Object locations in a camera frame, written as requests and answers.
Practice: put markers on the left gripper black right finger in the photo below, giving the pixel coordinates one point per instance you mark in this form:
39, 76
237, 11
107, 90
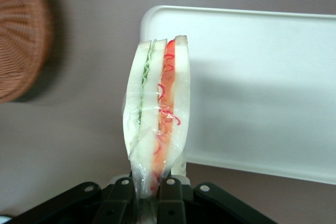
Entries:
170, 203

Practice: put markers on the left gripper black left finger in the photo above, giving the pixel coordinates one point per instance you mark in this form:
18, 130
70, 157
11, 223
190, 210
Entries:
113, 203

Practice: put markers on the triangle sandwich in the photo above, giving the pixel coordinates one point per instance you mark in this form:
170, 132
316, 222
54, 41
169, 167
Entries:
157, 98

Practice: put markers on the cream plastic tray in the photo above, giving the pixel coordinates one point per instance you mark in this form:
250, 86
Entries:
262, 90

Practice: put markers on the brown round wicker basket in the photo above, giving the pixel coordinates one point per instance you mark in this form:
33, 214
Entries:
18, 37

